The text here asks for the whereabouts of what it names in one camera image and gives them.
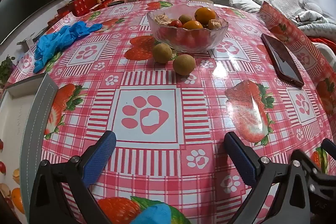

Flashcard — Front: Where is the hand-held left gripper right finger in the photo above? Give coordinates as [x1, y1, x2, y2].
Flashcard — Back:
[223, 131, 313, 224]

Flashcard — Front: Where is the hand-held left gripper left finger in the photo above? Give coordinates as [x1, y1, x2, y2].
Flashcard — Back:
[29, 130, 117, 224]

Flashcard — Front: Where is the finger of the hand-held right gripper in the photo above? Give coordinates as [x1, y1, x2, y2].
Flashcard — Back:
[321, 138, 336, 161]
[293, 149, 336, 189]

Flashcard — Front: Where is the white tray with grey rim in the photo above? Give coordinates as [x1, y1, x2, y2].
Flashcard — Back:
[0, 73, 59, 224]

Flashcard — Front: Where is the orange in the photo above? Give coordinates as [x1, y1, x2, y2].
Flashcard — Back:
[11, 188, 25, 215]
[182, 20, 204, 30]
[194, 7, 216, 26]

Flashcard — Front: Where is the red checked strawberry tablecloth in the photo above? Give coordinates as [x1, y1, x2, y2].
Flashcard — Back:
[5, 0, 336, 224]

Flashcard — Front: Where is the black smartphone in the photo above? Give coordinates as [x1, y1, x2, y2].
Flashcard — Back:
[261, 33, 305, 88]

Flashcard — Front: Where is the blue nitrile gloves pile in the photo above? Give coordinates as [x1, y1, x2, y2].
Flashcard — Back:
[34, 21, 103, 73]

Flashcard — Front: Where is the white padded jacket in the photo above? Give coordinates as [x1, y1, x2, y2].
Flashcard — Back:
[297, 10, 336, 36]

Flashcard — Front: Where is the green leafy plant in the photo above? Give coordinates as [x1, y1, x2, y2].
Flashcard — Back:
[0, 56, 16, 85]

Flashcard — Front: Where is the clear glass bowl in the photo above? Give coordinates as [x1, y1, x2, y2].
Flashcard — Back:
[146, 4, 229, 53]

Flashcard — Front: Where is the stack of red gift boxes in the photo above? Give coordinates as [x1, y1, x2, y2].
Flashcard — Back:
[47, 0, 124, 28]

